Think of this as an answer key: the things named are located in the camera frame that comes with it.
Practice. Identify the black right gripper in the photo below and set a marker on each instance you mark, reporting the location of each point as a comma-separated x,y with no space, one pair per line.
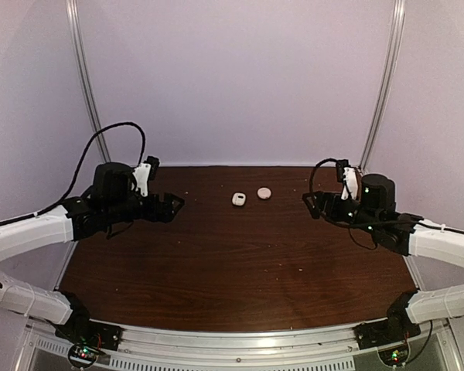
332,197

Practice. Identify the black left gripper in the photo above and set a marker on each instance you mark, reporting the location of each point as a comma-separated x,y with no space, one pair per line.
165,215

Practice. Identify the pink earbud case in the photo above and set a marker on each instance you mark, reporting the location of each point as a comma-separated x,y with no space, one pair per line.
264,193

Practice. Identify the white earbud case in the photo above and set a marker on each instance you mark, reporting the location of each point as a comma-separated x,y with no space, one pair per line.
238,199

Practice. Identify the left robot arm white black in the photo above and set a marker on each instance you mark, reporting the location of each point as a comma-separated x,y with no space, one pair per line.
119,194

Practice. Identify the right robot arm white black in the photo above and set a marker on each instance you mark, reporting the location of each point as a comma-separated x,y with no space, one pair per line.
368,205

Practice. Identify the right base circuit board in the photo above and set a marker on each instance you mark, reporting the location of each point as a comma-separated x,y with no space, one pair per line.
394,356

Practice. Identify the base circuit board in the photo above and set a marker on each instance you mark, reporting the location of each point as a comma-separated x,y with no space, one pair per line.
394,356
81,356

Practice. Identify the left base circuit board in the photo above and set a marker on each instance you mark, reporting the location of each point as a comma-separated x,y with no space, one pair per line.
81,356

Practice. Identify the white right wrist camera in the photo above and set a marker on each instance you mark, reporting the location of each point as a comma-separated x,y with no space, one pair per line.
347,177

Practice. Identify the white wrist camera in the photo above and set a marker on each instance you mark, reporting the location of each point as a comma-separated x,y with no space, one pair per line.
347,177
144,173

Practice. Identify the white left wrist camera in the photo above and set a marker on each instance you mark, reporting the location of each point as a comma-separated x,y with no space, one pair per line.
144,173

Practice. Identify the aluminium front rail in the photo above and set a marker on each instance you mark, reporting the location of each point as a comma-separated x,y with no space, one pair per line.
327,348

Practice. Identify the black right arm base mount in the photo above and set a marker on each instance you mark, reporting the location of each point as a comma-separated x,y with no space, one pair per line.
385,332

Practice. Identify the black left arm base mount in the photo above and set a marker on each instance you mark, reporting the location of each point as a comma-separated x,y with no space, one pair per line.
97,335

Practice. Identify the aluminium right corner post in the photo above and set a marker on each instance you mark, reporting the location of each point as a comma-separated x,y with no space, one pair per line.
390,63

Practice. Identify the aluminium corner post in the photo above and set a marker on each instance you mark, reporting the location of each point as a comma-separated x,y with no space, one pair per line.
390,63
73,20

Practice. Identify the aluminium left corner post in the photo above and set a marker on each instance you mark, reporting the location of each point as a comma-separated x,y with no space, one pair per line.
73,20

